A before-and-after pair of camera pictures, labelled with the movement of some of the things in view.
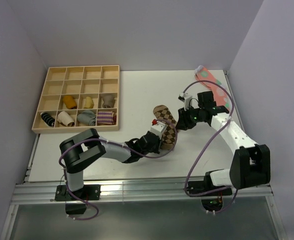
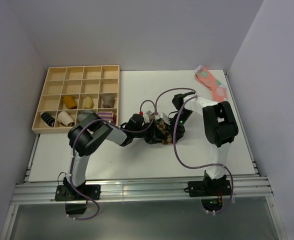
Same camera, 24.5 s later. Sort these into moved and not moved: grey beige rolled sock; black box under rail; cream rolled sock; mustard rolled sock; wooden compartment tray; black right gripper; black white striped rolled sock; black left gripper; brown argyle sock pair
Moved: black left gripper; brown argyle sock pair; black right gripper
Not moved: black box under rail; wooden compartment tray; grey beige rolled sock; cream rolled sock; black white striped rolled sock; mustard rolled sock
